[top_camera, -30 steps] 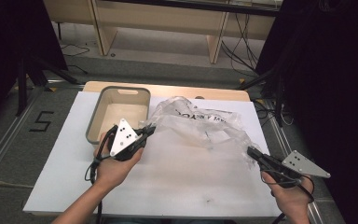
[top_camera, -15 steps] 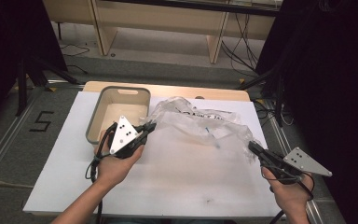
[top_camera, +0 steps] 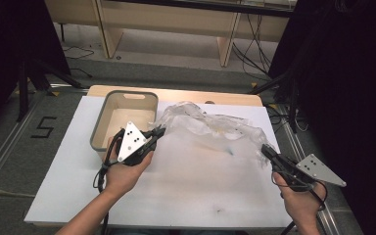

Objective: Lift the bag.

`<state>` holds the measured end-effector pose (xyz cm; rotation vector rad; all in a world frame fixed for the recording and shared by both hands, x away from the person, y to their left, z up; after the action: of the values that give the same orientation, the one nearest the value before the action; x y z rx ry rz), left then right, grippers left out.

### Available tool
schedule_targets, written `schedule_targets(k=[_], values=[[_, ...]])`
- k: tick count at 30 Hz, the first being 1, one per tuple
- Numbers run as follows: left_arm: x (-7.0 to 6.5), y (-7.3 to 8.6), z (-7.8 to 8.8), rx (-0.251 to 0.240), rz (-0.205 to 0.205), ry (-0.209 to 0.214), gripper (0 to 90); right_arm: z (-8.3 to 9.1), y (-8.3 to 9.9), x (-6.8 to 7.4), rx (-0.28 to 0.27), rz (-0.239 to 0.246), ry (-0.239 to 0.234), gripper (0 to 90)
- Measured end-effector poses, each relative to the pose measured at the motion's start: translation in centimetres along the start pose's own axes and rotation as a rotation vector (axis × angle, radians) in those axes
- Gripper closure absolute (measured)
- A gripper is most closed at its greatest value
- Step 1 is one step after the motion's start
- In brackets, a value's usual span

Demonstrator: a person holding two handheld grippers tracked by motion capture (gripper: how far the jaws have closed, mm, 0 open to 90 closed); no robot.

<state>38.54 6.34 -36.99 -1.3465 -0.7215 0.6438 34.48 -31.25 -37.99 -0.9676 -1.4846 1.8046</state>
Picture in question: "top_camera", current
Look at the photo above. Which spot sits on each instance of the light wooden desk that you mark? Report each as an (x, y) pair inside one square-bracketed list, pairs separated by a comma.
[(163, 19)]

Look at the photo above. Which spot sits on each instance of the clear plastic bag yellow smiley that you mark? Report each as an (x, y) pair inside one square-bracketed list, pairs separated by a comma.
[(202, 125)]

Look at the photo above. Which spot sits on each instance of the beige storage bin grey rim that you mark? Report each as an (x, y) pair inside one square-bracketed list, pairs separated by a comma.
[(133, 114)]

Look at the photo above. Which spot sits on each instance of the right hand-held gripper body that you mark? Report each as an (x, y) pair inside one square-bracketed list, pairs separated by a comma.
[(319, 171)]

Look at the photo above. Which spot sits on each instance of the black curtain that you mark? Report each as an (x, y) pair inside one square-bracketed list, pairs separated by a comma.
[(13, 32), (355, 98)]

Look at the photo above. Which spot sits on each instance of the person's right hand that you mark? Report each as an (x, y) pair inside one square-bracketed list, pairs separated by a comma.
[(303, 205)]

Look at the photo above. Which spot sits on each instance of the black metal stand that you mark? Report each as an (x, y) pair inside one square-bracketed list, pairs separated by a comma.
[(23, 91), (293, 98)]

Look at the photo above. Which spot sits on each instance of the person's left hand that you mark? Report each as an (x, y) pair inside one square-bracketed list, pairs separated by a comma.
[(124, 179)]

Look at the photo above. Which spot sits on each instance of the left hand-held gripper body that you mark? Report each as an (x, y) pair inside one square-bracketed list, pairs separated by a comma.
[(130, 143)]

